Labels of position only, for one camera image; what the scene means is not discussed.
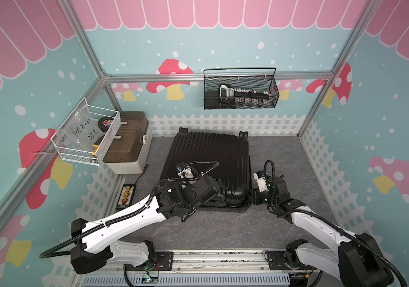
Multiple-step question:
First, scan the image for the black hard-shell suitcase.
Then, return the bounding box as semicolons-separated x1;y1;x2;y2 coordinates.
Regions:
160;127;252;212

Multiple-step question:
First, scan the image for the socket wrench set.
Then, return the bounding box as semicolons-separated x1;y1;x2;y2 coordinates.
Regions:
218;84;273;106

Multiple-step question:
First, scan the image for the black wire mesh basket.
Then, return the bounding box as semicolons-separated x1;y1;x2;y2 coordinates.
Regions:
203;68;279;110

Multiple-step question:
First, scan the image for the clear plastic wall bin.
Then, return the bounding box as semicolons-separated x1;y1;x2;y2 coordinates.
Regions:
51;98;121;166

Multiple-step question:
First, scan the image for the small green circuit board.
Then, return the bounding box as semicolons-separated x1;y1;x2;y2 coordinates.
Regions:
141;275;159;284

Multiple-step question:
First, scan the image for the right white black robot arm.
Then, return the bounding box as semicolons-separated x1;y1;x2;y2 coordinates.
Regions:
252;160;407;287

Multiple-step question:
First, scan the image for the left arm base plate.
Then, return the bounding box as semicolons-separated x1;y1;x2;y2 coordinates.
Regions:
125;252;174;272

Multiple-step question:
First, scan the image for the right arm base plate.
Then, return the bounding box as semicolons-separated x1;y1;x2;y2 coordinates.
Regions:
264;250;315;273

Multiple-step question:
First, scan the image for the black tape roll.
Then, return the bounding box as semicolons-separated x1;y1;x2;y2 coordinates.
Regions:
98;117;114;132

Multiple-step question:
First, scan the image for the beige box brown lid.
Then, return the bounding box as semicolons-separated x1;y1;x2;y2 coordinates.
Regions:
103;111;153;175

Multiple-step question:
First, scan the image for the yellow black tool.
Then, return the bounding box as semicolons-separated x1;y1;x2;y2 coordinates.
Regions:
92;144;99;156

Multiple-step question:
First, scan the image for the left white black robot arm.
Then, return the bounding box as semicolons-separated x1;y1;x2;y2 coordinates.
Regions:
39;161;223;275

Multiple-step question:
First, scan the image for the black connector board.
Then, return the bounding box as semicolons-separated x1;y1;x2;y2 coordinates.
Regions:
115;184;136;211

